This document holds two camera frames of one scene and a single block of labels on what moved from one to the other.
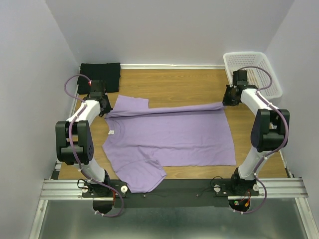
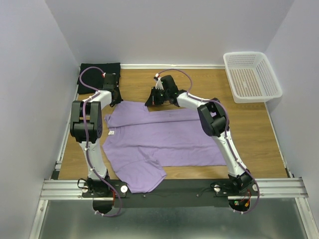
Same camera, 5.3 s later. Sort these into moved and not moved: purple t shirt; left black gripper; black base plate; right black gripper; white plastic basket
Moved: right black gripper; left black gripper
Not moved: purple t shirt; white plastic basket; black base plate
